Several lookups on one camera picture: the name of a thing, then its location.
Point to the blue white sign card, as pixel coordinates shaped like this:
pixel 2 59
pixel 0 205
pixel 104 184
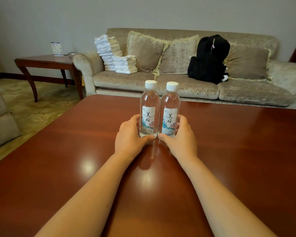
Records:
pixel 56 48

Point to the short stack of white towels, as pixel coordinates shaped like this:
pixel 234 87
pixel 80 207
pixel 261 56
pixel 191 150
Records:
pixel 125 64

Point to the beige velvet armchair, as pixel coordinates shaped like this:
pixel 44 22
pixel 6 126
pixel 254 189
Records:
pixel 0 115

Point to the dark wooden side table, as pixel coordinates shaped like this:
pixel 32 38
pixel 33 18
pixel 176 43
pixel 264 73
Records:
pixel 46 62

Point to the beige fringed cushion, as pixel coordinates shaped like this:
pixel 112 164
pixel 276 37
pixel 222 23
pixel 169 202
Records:
pixel 177 56
pixel 246 61
pixel 144 51

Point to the person's right thumb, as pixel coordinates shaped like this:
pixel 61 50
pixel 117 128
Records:
pixel 165 138

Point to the person's left forearm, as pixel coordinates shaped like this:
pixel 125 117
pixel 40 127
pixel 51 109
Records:
pixel 96 194

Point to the person's right forearm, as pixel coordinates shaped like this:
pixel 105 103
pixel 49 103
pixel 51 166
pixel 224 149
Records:
pixel 217 202

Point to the small panda toy charm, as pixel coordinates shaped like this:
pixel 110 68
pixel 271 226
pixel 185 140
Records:
pixel 225 77

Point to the tall stack of white towels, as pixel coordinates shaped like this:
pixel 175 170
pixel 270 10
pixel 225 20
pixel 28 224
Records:
pixel 107 48

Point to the beige velvet sofa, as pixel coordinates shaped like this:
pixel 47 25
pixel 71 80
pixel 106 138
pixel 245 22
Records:
pixel 251 92

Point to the clear water bottle white cap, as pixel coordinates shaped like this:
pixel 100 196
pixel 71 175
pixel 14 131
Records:
pixel 150 101
pixel 170 103

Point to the person's left thumb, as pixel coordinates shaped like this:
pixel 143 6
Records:
pixel 146 139

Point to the person's right hand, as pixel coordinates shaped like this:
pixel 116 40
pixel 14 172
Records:
pixel 183 145

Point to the black backpack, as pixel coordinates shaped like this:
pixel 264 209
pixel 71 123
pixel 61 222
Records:
pixel 209 59

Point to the person's left hand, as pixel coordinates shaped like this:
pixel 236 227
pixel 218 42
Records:
pixel 127 140

